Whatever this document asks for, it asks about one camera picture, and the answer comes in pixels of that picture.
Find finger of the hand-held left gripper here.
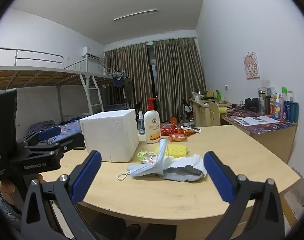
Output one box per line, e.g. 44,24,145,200
24,132,86,158
24,126,62,145

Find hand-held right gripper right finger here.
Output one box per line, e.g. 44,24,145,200
203,151,285,240

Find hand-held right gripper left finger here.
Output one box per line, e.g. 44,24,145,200
20,150,102,240

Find white grey sock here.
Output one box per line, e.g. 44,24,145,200
158,154,208,182

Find white foam box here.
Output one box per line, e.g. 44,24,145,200
79,109,139,162

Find yellow sponge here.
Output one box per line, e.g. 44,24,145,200
155,144,189,158

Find blue face mask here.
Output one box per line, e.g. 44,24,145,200
116,139,167,181

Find green plastic bag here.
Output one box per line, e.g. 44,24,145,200
137,149,158,165

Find person's left forearm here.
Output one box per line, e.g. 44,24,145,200
0,195,24,230

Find person's left hand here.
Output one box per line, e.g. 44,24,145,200
0,180,17,202

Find blue patterned blanket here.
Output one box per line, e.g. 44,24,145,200
27,120,82,145

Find orange snack packet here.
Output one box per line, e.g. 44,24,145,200
176,127,192,137

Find blue plaid mattress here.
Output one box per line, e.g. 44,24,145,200
103,104,130,112

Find wooden chair with heart cutouts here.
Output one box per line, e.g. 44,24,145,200
208,102,221,127

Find desk with patterned cloth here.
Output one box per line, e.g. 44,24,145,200
221,106,298,164

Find light wooden desk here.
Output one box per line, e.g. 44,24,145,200
189,98,232,127

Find printed paper sheet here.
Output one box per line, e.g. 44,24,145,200
233,116,280,126

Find small clear spray bottle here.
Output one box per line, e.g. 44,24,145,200
138,111,145,135

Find black folding chair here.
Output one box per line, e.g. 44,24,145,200
131,102,142,117

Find hanging blue garment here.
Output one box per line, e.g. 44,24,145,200
111,76,125,88

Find black headphones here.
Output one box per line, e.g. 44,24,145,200
244,97,259,112

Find hanging dark green garment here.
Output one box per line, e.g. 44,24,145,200
124,79,134,99

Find white lotion pump bottle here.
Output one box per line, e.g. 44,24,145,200
143,98,161,144

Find white air conditioner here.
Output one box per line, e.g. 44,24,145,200
82,46,100,60

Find brown curtain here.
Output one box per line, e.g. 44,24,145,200
104,42,154,110
153,37,207,124

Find row of toiletry bottles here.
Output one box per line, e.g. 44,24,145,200
258,87,299,123

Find ceiling tube light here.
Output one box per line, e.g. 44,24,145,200
114,9,157,22

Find pink cartoon wall poster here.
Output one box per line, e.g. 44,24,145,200
243,52,260,79

